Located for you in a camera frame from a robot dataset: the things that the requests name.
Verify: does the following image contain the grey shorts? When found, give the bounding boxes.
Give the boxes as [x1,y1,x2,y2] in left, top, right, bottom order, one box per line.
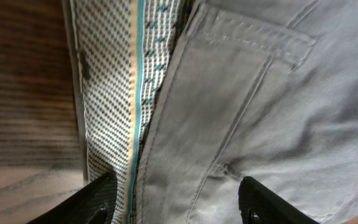
[63,0,358,223]

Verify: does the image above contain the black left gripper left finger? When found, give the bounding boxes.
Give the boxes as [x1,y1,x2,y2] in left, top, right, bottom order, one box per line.
[28,171,117,224]

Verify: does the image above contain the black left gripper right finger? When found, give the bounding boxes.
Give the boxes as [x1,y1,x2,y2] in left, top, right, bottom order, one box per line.
[239,176,318,224]

